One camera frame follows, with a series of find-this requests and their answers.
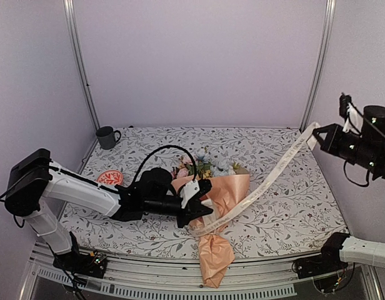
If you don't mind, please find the red white patterned dish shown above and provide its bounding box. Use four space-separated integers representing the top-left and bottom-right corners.
96 169 124 186

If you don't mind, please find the dark grey mug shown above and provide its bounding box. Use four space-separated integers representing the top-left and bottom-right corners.
95 126 121 150

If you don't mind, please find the right arm base board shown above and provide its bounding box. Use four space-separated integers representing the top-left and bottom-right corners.
291 254 353 294

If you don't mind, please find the right aluminium frame post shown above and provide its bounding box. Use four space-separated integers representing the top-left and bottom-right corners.
299 0 336 132

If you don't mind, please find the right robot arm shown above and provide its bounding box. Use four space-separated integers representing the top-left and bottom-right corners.
312 103 385 273

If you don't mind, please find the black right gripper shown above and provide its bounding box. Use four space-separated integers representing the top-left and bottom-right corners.
312 121 382 172

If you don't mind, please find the pale pink white flower stem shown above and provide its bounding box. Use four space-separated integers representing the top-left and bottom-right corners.
176 156 195 178

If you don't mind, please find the aluminium frame post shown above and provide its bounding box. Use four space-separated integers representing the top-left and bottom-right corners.
63 0 100 131
299 0 336 132

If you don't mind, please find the blue fake flower stem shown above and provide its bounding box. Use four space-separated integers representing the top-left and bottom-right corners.
196 148 236 179

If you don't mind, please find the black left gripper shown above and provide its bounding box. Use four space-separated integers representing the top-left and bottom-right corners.
143 195 213 229

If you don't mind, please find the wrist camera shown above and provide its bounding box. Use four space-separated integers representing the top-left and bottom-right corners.
339 93 362 135
179 179 199 209

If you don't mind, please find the left aluminium frame post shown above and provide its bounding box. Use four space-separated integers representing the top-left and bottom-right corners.
63 0 100 131

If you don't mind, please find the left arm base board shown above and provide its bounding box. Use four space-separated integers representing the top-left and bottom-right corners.
53 250 108 279

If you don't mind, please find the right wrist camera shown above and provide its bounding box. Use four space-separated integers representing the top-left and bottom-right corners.
339 93 362 135

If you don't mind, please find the white lace ribbon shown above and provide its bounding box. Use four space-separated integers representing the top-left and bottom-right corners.
189 122 321 237

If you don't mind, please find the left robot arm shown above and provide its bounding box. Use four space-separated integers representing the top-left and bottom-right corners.
0 148 213 271

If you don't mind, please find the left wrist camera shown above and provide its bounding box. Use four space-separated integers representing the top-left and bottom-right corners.
179 179 199 209

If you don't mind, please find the beige wrapping paper sheet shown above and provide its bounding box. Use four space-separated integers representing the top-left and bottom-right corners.
189 169 250 288

